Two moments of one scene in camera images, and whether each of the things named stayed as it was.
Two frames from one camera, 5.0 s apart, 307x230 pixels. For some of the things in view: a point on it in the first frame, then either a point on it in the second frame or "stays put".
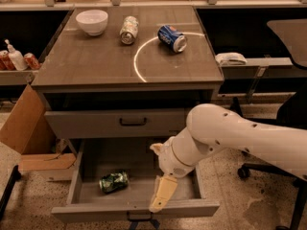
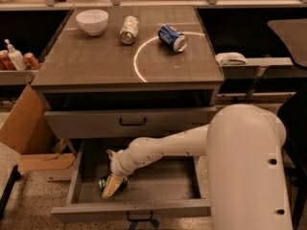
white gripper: (169, 162) -> (119, 166)
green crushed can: (113, 182) stays put
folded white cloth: (230, 58) stays put
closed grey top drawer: (116, 124) stays put
